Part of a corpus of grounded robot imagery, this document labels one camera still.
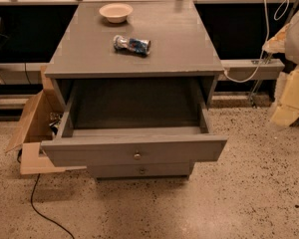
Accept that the grey top drawer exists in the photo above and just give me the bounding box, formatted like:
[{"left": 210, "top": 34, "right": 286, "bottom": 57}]
[{"left": 42, "top": 78, "right": 227, "bottom": 166}]

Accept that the grey drawer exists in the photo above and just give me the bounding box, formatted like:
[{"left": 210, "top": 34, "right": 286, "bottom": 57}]
[
  {"left": 42, "top": 78, "right": 227, "bottom": 166},
  {"left": 88, "top": 162, "right": 194, "bottom": 179}
]

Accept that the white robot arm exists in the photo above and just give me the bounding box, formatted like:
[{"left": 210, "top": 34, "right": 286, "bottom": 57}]
[{"left": 262, "top": 10, "right": 299, "bottom": 126}]

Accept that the grey wooden drawer cabinet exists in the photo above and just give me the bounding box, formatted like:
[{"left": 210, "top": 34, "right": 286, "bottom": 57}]
[{"left": 41, "top": 1, "right": 227, "bottom": 178}]

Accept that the grey lower drawer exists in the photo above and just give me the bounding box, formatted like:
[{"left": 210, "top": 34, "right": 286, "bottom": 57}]
[{"left": 88, "top": 162, "right": 194, "bottom": 179}]

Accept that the metal stand pole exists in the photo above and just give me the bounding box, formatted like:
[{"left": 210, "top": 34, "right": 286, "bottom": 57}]
[{"left": 246, "top": 0, "right": 299, "bottom": 107}]

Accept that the crushed blue silver can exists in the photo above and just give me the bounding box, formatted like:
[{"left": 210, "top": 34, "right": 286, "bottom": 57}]
[{"left": 113, "top": 35, "right": 151, "bottom": 56}]

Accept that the white ceramic bowl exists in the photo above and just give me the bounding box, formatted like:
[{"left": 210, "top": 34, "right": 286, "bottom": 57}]
[{"left": 99, "top": 3, "right": 133, "bottom": 24}]

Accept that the brown cardboard box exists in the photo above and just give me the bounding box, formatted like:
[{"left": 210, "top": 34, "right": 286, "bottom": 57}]
[{"left": 6, "top": 66, "right": 86, "bottom": 175}]

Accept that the grey wall rail beam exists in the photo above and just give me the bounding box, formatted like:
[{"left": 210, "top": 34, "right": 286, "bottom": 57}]
[{"left": 0, "top": 59, "right": 285, "bottom": 85}]

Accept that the white hanging cable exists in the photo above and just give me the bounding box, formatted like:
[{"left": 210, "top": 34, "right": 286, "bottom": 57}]
[{"left": 222, "top": 0, "right": 291, "bottom": 84}]

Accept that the black floor cable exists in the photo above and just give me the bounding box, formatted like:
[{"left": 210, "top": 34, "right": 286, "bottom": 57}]
[{"left": 16, "top": 148, "right": 76, "bottom": 239}]

